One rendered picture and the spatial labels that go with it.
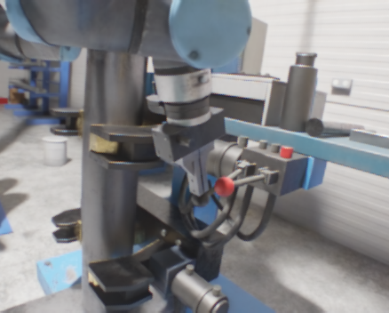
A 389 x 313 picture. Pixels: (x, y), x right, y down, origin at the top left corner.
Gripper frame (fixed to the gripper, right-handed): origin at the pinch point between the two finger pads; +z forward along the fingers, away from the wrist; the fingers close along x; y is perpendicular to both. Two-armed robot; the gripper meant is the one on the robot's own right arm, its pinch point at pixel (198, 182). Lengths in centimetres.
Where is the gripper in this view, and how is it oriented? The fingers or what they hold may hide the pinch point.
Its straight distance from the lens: 54.2
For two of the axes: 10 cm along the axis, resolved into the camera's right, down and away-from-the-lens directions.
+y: 6.8, 2.6, -6.8
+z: 1.3, 8.8, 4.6
